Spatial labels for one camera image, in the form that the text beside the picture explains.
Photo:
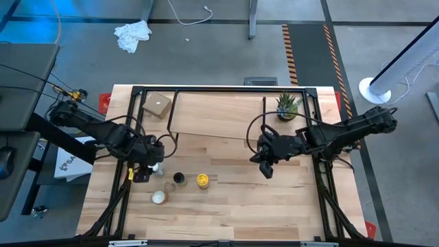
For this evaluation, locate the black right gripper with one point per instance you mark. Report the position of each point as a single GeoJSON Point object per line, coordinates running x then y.
{"type": "Point", "coordinates": [281, 147]}

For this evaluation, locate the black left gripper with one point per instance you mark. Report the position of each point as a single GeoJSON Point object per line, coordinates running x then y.
{"type": "Point", "coordinates": [147, 152]}

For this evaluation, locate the white-lid spice jar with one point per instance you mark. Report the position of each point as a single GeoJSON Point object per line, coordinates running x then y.
{"type": "Point", "coordinates": [158, 168]}

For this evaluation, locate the small clear spice jar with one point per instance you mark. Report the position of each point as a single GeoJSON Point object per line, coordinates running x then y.
{"type": "Point", "coordinates": [169, 186]}

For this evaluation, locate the black-lid green-label spice jar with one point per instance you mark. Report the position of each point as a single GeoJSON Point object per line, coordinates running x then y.
{"type": "Point", "coordinates": [178, 177]}

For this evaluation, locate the yellow-lid spice jar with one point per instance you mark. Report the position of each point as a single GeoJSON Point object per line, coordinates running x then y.
{"type": "Point", "coordinates": [202, 179]}

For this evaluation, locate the wooden shelf with black legs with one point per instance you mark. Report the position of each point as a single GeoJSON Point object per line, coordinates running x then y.
{"type": "Point", "coordinates": [216, 115]}

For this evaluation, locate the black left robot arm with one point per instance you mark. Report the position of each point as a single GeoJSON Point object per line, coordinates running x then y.
{"type": "Point", "coordinates": [103, 132]}

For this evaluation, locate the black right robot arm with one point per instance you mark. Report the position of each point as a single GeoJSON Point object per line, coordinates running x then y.
{"type": "Point", "coordinates": [343, 132]}

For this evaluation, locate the potted succulent plant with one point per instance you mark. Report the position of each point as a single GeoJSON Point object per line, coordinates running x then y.
{"type": "Point", "coordinates": [287, 109]}

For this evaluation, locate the small cardboard box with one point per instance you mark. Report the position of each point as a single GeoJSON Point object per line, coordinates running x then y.
{"type": "Point", "coordinates": [157, 104]}

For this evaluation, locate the white printed bag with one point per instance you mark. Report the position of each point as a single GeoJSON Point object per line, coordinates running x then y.
{"type": "Point", "coordinates": [68, 166]}

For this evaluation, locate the black floor outlet box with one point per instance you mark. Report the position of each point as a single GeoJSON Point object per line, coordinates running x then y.
{"type": "Point", "coordinates": [260, 81]}

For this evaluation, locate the red table clamp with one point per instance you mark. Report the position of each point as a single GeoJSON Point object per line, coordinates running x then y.
{"type": "Point", "coordinates": [370, 229]}
{"type": "Point", "coordinates": [337, 97]}
{"type": "Point", "coordinates": [104, 103]}

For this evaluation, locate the small black and white gadget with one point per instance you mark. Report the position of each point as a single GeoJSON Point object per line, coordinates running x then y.
{"type": "Point", "coordinates": [39, 210]}

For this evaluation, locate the dark grey desk surface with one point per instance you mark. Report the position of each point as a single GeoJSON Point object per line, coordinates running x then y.
{"type": "Point", "coordinates": [24, 89]}
{"type": "Point", "coordinates": [13, 199]}

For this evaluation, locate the black computer mouse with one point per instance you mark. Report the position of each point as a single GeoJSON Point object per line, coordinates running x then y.
{"type": "Point", "coordinates": [6, 163]}

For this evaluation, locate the crumpled white cloth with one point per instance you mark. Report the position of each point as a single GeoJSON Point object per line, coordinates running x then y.
{"type": "Point", "coordinates": [132, 34]}

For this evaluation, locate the grey table leg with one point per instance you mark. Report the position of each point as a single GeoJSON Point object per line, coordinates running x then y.
{"type": "Point", "coordinates": [148, 12]}
{"type": "Point", "coordinates": [253, 20]}

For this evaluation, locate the white tower fan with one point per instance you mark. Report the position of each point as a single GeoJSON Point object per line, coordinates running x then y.
{"type": "Point", "coordinates": [411, 55]}

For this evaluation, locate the silver metal bracket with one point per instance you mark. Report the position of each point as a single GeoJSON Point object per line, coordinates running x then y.
{"type": "Point", "coordinates": [319, 244]}
{"type": "Point", "coordinates": [127, 243]}

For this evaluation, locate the black desk frame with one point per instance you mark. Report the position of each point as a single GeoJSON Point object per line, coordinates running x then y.
{"type": "Point", "coordinates": [32, 192]}

